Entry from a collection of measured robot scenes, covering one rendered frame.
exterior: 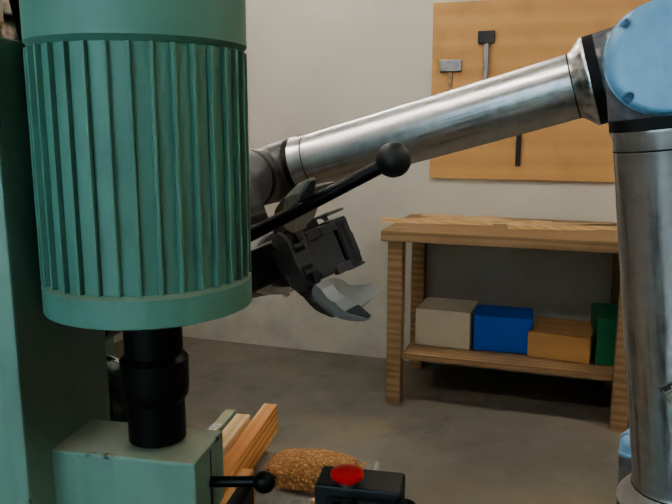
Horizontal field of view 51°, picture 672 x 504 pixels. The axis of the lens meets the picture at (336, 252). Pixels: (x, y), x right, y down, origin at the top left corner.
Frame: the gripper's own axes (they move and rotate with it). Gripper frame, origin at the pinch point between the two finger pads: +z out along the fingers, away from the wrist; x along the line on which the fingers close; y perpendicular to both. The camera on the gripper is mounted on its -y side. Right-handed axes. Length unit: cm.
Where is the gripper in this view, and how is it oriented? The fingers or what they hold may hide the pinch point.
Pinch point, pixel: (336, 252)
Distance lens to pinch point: 69.7
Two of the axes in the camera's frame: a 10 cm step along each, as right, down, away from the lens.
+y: 8.2, -3.8, 4.3
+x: 3.8, 9.2, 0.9
